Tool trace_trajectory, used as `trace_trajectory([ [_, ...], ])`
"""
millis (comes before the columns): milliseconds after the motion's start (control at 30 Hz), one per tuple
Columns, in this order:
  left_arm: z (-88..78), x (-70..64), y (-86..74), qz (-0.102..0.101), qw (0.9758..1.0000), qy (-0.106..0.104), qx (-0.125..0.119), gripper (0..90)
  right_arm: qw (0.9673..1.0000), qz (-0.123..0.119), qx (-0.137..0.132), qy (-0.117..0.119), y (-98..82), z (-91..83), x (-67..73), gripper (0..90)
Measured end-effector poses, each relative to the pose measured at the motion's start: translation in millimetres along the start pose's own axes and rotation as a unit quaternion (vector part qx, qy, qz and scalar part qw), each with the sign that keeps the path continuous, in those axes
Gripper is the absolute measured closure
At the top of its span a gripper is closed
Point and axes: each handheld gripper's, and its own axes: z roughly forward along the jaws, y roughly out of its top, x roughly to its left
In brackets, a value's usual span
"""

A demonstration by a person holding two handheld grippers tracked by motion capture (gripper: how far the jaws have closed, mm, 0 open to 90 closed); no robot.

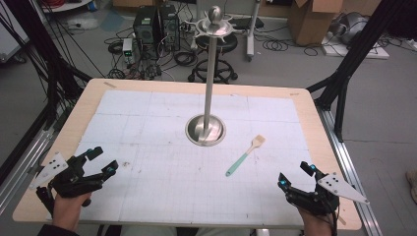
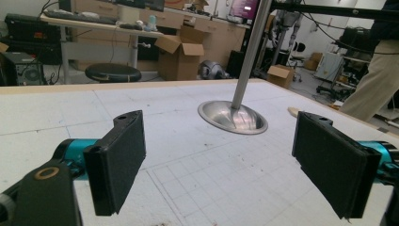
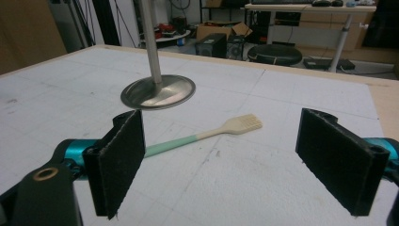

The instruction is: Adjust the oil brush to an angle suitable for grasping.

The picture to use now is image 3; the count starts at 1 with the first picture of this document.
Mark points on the open cardboard box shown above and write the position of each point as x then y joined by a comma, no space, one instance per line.
221,29

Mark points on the metal stand with round base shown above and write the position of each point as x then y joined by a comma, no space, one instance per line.
156,78

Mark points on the round white side table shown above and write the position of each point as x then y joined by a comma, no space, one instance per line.
171,37

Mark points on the wooden desk with clutter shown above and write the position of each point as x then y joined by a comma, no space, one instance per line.
316,12

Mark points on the black computer case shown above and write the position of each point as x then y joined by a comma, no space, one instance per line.
211,45

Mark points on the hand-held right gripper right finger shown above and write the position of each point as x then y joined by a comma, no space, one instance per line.
338,160

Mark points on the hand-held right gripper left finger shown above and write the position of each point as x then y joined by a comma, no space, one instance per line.
119,163

